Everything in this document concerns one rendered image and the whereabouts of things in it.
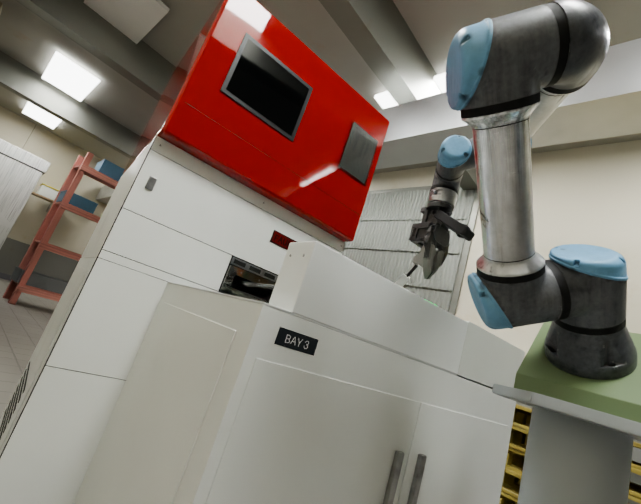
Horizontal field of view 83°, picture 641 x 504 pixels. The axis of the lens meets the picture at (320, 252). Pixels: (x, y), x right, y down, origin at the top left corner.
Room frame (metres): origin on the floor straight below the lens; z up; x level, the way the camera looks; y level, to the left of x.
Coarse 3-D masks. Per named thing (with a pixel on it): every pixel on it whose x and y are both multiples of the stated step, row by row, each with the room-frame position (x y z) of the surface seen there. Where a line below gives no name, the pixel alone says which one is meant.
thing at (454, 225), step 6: (438, 210) 0.91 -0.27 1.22; (438, 216) 0.90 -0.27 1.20; (444, 216) 0.89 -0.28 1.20; (450, 216) 0.88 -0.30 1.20; (444, 222) 0.88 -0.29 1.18; (450, 222) 0.87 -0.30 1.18; (456, 222) 0.86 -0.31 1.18; (450, 228) 0.88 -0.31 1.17; (456, 228) 0.85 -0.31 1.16; (462, 228) 0.84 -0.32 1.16; (468, 228) 0.83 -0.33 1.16; (456, 234) 0.87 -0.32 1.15; (462, 234) 0.84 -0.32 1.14; (468, 234) 0.85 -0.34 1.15; (474, 234) 0.85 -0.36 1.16; (468, 240) 0.86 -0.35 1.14
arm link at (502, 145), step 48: (480, 48) 0.42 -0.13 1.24; (528, 48) 0.41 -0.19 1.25; (480, 96) 0.46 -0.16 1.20; (528, 96) 0.44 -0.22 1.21; (480, 144) 0.52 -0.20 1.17; (528, 144) 0.50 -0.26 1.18; (480, 192) 0.57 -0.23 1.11; (528, 192) 0.54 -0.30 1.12; (528, 240) 0.58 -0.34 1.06; (480, 288) 0.65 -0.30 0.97; (528, 288) 0.61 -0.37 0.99
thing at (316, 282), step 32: (288, 256) 0.72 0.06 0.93; (320, 256) 0.67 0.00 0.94; (288, 288) 0.69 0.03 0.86; (320, 288) 0.68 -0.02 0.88; (352, 288) 0.72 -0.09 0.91; (384, 288) 0.77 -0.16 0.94; (320, 320) 0.69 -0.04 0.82; (352, 320) 0.73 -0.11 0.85; (384, 320) 0.78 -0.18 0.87; (416, 320) 0.84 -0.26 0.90; (448, 320) 0.91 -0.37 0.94; (416, 352) 0.86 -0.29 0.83; (448, 352) 0.93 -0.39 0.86
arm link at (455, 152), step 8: (456, 136) 0.79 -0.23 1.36; (448, 144) 0.79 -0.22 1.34; (456, 144) 0.78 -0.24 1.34; (464, 144) 0.78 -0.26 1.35; (472, 144) 0.79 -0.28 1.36; (440, 152) 0.81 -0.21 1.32; (448, 152) 0.79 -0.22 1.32; (456, 152) 0.78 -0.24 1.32; (464, 152) 0.78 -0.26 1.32; (472, 152) 0.79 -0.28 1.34; (440, 160) 0.83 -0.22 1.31; (448, 160) 0.80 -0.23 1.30; (456, 160) 0.79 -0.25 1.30; (464, 160) 0.80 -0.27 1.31; (472, 160) 0.80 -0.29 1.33; (440, 168) 0.86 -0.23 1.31; (448, 168) 0.83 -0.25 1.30; (456, 168) 0.82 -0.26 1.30; (464, 168) 0.83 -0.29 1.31; (472, 168) 0.84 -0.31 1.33; (440, 176) 0.89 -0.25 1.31; (448, 176) 0.87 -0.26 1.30; (456, 176) 0.86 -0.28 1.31
